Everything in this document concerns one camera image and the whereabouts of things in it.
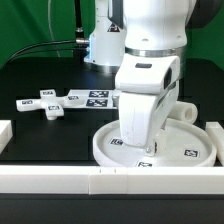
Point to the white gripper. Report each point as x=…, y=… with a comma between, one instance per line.
x=149, y=89

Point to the white round table top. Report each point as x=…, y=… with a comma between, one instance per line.
x=180, y=144

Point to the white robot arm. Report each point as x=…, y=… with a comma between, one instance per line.
x=143, y=42

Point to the white right fence block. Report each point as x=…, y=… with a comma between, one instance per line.
x=216, y=133

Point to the white fence block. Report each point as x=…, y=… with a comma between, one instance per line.
x=5, y=133
x=216, y=133

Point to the white front fence bar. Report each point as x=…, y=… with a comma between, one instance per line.
x=100, y=180

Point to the white marker sheet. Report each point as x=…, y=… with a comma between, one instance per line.
x=93, y=99

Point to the white cross-shaped table base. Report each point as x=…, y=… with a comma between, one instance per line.
x=54, y=106

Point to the white left fence block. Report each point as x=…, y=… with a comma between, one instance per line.
x=5, y=133

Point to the black vertical cable connector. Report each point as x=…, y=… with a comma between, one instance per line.
x=78, y=19

